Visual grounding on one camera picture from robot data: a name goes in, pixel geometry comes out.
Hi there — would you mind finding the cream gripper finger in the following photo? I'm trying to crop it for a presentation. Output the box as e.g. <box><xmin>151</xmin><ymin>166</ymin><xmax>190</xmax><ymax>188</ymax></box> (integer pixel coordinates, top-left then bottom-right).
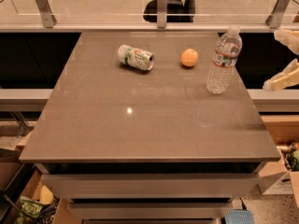
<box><xmin>274</xmin><ymin>30</ymin><xmax>299</xmax><ymax>54</ymax></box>
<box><xmin>263</xmin><ymin>59</ymin><xmax>299</xmax><ymax>91</ymax></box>

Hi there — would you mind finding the clear plastic water bottle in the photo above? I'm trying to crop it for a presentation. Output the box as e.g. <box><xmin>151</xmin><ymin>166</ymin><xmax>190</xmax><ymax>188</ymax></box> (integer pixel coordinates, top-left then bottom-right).
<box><xmin>206</xmin><ymin>25</ymin><xmax>242</xmax><ymax>94</ymax></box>

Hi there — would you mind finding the orange fruit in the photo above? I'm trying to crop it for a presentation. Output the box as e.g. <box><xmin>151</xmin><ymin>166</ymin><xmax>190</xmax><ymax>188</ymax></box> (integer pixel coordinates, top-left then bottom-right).
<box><xmin>180</xmin><ymin>49</ymin><xmax>198</xmax><ymax>67</ymax></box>

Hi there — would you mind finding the cardboard box right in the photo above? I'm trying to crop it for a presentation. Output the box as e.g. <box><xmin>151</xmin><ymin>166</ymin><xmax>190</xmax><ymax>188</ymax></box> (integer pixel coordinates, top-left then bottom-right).
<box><xmin>257</xmin><ymin>142</ymin><xmax>299</xmax><ymax>208</ymax></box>

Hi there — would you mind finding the cardboard box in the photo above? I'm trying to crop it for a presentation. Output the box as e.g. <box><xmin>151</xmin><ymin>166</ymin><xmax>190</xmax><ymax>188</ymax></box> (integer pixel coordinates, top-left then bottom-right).
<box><xmin>257</xmin><ymin>142</ymin><xmax>299</xmax><ymax>208</ymax></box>
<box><xmin>3</xmin><ymin>171</ymin><xmax>83</xmax><ymax>224</ymax></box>

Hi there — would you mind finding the black office chair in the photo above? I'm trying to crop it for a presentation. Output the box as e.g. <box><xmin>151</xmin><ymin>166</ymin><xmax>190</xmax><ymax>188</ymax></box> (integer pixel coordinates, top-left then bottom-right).
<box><xmin>142</xmin><ymin>0</ymin><xmax>199</xmax><ymax>23</ymax></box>

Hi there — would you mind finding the blue perforated basket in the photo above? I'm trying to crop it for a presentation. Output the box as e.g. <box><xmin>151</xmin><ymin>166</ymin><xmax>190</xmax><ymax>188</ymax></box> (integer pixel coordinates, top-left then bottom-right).
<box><xmin>224</xmin><ymin>210</ymin><xmax>255</xmax><ymax>224</ymax></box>

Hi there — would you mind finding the white green soda can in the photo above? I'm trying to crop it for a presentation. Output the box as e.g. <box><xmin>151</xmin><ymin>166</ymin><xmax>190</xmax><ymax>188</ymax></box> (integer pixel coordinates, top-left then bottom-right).
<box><xmin>118</xmin><ymin>45</ymin><xmax>154</xmax><ymax>72</ymax></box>

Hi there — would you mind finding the grey drawer cabinet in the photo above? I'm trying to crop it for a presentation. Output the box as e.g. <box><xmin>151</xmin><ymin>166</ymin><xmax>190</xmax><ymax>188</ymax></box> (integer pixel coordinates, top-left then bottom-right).
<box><xmin>21</xmin><ymin>31</ymin><xmax>279</xmax><ymax>224</ymax></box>

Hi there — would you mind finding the glass railing with metal posts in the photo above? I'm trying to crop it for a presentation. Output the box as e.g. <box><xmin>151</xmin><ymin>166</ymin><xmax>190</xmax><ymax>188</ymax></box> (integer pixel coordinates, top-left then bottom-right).
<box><xmin>0</xmin><ymin>0</ymin><xmax>299</xmax><ymax>31</ymax></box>

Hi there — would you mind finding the yellow item in box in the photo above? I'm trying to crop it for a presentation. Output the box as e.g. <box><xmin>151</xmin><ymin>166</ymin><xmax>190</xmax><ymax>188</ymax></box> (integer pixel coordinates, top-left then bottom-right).
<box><xmin>39</xmin><ymin>185</ymin><xmax>54</xmax><ymax>205</ymax></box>

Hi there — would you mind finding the cardboard box left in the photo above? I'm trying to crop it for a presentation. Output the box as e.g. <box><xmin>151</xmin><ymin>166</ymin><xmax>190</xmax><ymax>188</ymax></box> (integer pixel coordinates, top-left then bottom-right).
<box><xmin>3</xmin><ymin>171</ymin><xmax>83</xmax><ymax>224</ymax></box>

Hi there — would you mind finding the green snack bag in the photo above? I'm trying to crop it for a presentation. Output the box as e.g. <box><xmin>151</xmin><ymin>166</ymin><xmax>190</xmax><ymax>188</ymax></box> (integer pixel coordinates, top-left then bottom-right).
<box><xmin>13</xmin><ymin>196</ymin><xmax>44</xmax><ymax>224</ymax></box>

